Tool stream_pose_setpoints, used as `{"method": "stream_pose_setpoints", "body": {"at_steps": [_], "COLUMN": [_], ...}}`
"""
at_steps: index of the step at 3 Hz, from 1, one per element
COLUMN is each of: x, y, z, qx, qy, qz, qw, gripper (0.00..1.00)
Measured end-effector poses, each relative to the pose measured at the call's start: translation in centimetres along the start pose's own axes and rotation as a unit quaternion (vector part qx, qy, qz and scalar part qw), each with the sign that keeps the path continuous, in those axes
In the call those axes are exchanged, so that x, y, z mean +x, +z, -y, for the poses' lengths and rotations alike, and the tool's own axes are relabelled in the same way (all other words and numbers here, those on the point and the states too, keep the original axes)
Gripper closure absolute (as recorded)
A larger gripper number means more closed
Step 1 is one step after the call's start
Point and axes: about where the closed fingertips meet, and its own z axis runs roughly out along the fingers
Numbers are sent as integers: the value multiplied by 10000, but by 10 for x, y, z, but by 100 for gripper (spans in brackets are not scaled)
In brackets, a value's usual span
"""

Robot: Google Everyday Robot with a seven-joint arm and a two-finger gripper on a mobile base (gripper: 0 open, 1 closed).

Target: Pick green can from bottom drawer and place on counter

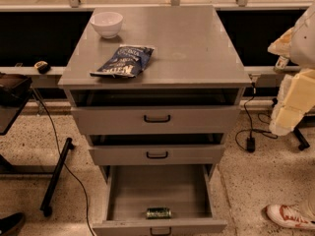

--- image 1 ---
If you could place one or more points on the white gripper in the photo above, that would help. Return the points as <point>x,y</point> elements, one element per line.
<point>304,43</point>

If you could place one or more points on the green soda can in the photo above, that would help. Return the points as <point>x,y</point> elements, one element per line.
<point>158,213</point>

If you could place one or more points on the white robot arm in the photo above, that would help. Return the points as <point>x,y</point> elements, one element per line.
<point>302,49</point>

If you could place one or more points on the grey drawer cabinet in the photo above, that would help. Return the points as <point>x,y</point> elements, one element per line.
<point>191,51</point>

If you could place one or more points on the grey middle drawer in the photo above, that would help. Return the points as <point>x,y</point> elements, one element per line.
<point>158,149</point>

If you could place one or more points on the grey drawer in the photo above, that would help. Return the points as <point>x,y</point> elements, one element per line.
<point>158,149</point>
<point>184,189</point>
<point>154,111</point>

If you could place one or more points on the grey bottom drawer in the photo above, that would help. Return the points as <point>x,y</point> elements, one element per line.
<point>184,189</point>

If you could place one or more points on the grey top drawer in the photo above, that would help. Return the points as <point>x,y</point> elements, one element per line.
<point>154,111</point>

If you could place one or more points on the small clear bottle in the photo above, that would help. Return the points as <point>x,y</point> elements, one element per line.
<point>281,64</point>

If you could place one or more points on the black stand leg right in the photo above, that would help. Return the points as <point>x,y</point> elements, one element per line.
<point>306,122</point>

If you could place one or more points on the white red sneaker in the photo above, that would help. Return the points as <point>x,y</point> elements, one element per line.
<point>289,217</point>

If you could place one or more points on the blue chip bag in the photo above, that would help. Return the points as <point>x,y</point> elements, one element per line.
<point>127,62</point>

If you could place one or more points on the white bowl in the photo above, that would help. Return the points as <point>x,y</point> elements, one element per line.
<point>107,24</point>

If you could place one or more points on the small black yellow object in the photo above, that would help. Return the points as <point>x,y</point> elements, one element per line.
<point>42,67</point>

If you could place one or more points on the black shoe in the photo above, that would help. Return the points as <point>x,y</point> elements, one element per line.
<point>12,225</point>

